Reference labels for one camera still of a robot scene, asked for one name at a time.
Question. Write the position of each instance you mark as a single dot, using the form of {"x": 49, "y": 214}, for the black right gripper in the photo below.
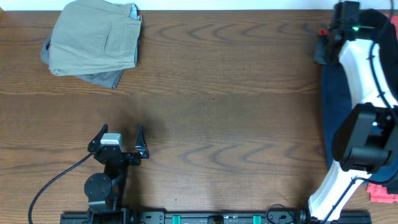
{"x": 318, "y": 56}

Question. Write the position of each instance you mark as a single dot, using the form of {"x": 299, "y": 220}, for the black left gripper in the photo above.
{"x": 123, "y": 155}

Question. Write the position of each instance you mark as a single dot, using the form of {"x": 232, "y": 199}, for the navy blue shorts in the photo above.
{"x": 335, "y": 104}

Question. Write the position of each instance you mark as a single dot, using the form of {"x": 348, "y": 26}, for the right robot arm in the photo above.
{"x": 364, "y": 44}

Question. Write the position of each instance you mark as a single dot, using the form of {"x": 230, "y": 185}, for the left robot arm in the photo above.
{"x": 105, "y": 189}

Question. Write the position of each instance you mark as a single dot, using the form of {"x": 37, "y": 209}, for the black printed t-shirt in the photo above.
{"x": 385, "y": 34}

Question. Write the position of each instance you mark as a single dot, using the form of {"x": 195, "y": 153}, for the folded grey trousers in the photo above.
{"x": 106, "y": 79}

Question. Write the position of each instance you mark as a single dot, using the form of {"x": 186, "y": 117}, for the folded khaki trousers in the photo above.
{"x": 93, "y": 36}

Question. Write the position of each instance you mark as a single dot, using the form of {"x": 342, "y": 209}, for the light blue folded garment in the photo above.
{"x": 134, "y": 13}

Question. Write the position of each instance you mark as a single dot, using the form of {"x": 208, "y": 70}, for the red t-shirt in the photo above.
{"x": 379, "y": 193}

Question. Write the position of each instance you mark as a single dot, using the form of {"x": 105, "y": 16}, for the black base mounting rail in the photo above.
{"x": 274, "y": 215}

